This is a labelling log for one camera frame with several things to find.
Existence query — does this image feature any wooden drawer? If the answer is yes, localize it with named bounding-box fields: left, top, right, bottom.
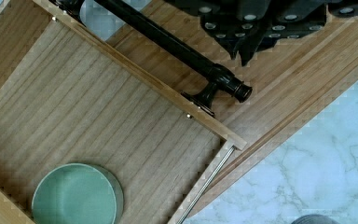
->
left=0, top=0, right=246, bottom=224

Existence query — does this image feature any green ceramic plate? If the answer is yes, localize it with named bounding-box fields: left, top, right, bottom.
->
left=32, top=163, right=124, bottom=224

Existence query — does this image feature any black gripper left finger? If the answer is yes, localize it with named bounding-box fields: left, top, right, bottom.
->
left=165, top=0, right=272, bottom=66

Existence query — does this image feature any black drawer handle bar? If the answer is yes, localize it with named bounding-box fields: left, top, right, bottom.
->
left=49, top=0, right=254, bottom=118

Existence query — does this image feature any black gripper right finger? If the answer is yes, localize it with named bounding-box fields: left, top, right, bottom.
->
left=269, top=0, right=358, bottom=52

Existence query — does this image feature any grey round pan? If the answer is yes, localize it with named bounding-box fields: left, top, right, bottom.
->
left=291, top=214, right=339, bottom=224

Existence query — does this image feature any metal drawer slide rail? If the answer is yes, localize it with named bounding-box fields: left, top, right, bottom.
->
left=168, top=142, right=236, bottom=224

